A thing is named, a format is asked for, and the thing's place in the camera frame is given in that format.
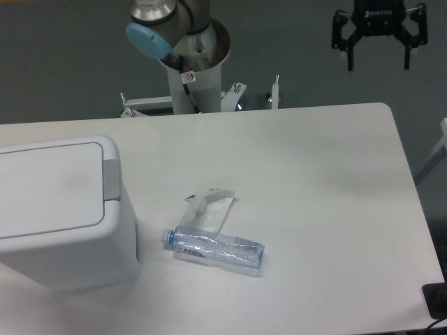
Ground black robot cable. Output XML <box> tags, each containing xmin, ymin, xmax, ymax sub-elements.
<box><xmin>178</xmin><ymin>54</ymin><xmax>203</xmax><ymax>114</ymax></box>

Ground torn white paper wrapper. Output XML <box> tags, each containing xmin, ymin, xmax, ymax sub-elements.
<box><xmin>179</xmin><ymin>188</ymin><xmax>235</xmax><ymax>232</ymax></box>

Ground white metal frame right edge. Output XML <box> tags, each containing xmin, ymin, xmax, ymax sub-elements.
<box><xmin>413</xmin><ymin>118</ymin><xmax>446</xmax><ymax>185</ymax></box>

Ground white push-lid trash can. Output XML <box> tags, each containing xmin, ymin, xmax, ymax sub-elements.
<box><xmin>1</xmin><ymin>135</ymin><xmax>140</xmax><ymax>290</ymax></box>

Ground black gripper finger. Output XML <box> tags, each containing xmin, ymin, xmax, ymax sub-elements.
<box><xmin>330</xmin><ymin>8</ymin><xmax>364</xmax><ymax>72</ymax></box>
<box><xmin>393</xmin><ymin>3</ymin><xmax>428</xmax><ymax>70</ymax></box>

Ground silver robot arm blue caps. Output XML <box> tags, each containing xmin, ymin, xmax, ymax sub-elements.
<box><xmin>126</xmin><ymin>1</ymin><xmax>428</xmax><ymax>71</ymax></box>

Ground crushed clear plastic bottle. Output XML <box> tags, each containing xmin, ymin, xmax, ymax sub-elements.
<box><xmin>161</xmin><ymin>225</ymin><xmax>265</xmax><ymax>270</ymax></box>

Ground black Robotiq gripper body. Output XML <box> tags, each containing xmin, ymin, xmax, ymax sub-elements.
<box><xmin>351</xmin><ymin>0</ymin><xmax>406</xmax><ymax>36</ymax></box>

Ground black device at table corner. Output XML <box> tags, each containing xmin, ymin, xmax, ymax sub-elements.
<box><xmin>422</xmin><ymin>283</ymin><xmax>446</xmax><ymax>319</ymax></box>

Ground white metal robot base frame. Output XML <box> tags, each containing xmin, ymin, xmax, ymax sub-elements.
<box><xmin>119</xmin><ymin>61</ymin><xmax>281</xmax><ymax>118</ymax></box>

